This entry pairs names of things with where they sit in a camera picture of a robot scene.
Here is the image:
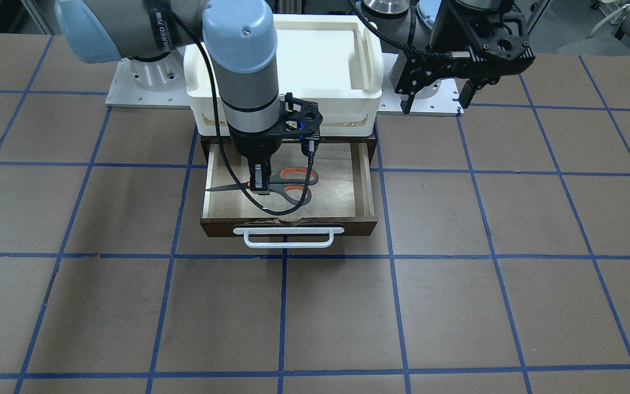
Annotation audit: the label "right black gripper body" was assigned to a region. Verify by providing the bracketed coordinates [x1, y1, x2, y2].
[229, 93, 323, 164]

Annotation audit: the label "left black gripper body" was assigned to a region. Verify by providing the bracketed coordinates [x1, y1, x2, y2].
[392, 1, 535, 94]

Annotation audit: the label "grey orange scissors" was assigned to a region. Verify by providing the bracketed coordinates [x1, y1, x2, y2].
[206, 167, 318, 205]

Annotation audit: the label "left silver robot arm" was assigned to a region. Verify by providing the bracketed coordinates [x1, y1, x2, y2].
[352, 1, 536, 115]

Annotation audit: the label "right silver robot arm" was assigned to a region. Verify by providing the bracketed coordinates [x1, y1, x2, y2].
[54, 1, 322, 195]

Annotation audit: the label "open wooden drawer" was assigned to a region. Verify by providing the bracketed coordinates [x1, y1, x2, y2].
[200, 142, 378, 237]

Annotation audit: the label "white plastic tray box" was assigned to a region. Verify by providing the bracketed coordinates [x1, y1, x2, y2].
[184, 12, 386, 138]

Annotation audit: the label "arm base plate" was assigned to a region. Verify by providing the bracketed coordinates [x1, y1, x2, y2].
[106, 50, 190, 109]
[378, 53, 464, 117]

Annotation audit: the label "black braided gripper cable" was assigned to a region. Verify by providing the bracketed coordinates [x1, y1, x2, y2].
[345, 0, 471, 63]

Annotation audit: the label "white drawer handle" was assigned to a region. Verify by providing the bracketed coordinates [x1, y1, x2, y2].
[233, 226, 345, 249]

